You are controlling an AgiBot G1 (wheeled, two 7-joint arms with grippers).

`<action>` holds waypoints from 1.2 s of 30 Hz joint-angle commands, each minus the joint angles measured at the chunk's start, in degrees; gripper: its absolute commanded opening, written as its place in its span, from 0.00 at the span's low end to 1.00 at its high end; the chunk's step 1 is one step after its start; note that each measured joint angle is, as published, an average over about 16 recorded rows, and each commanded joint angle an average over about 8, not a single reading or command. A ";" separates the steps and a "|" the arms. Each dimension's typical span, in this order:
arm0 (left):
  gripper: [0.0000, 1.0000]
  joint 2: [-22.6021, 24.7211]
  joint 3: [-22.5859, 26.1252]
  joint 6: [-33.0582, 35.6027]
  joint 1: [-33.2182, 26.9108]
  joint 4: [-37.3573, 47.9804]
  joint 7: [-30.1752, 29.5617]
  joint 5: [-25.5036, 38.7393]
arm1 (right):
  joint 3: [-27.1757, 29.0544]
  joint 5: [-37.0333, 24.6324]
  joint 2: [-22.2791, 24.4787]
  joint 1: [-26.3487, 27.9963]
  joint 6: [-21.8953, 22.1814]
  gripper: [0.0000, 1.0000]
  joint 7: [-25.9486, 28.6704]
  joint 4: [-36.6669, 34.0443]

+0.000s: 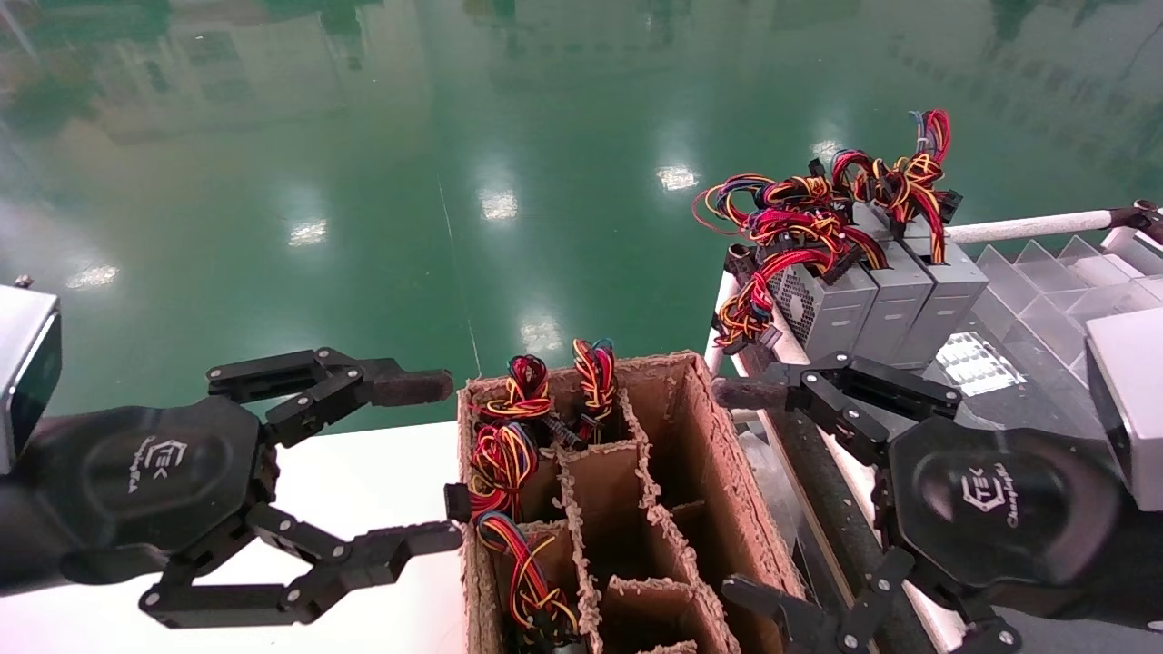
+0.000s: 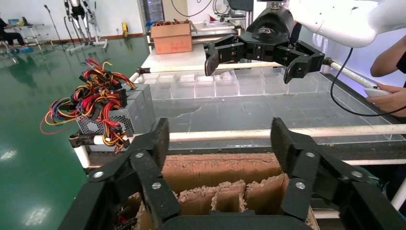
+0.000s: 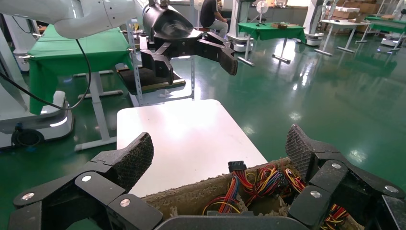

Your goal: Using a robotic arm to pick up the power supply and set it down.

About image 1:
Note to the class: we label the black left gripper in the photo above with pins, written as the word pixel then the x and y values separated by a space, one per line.
pixel 136 472

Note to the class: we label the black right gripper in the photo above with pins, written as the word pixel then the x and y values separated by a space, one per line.
pixel 999 509

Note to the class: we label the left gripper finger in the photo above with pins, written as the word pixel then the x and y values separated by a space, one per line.
pixel 400 383

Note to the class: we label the grey power supply with label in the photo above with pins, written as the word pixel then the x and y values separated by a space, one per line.
pixel 527 563

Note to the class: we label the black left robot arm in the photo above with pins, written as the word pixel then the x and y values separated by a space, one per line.
pixel 23 545

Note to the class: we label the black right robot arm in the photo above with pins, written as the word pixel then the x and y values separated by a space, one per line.
pixel 1140 581

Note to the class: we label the black conveyor side panel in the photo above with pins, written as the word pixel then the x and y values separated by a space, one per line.
pixel 818 509

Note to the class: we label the brown cardboard divider box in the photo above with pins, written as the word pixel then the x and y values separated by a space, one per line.
pixel 718 472

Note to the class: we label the grey power supply with vent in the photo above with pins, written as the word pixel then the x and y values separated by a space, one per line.
pixel 831 309

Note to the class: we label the black conveyor belt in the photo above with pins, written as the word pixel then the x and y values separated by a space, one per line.
pixel 1018 400

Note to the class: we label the clear plastic divider tray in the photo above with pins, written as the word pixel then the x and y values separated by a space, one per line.
pixel 1045 291

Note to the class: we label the black pipe joint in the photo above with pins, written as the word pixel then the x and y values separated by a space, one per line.
pixel 1136 218

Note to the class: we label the white conveyor edge rail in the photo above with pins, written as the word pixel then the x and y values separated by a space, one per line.
pixel 727 304

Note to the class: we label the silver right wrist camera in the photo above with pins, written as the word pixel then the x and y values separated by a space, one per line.
pixel 1131 409

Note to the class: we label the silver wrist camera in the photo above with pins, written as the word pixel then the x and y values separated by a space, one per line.
pixel 23 363
pixel 1131 409

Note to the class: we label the white pipe rail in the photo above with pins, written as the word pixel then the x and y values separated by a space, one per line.
pixel 1027 225

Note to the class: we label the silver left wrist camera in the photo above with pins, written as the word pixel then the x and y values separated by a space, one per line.
pixel 23 363

